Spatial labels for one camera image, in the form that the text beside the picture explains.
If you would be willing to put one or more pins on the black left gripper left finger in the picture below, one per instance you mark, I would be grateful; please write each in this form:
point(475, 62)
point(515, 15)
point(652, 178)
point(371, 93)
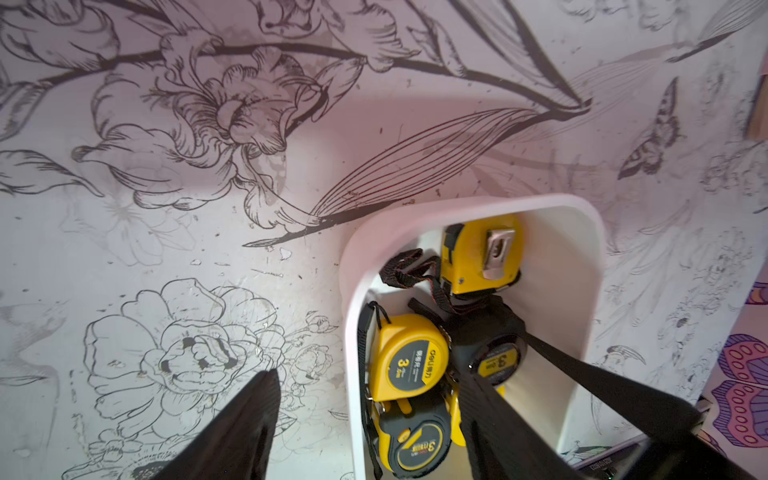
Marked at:
point(236, 444)

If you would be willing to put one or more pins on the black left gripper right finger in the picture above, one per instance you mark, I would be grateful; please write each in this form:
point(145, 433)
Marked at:
point(509, 438)

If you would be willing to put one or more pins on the black yellow tape measure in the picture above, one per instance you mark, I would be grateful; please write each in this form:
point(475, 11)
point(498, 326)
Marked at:
point(408, 438)
point(482, 332)

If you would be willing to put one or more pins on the yellow tape measure blue label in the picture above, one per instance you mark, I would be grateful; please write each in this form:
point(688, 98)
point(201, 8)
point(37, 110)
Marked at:
point(400, 356)

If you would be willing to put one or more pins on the yellow tape measure with clip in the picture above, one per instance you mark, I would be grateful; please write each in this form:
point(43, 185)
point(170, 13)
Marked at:
point(482, 256)

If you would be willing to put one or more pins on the white storage box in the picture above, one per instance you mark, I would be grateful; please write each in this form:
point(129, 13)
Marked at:
point(562, 274)

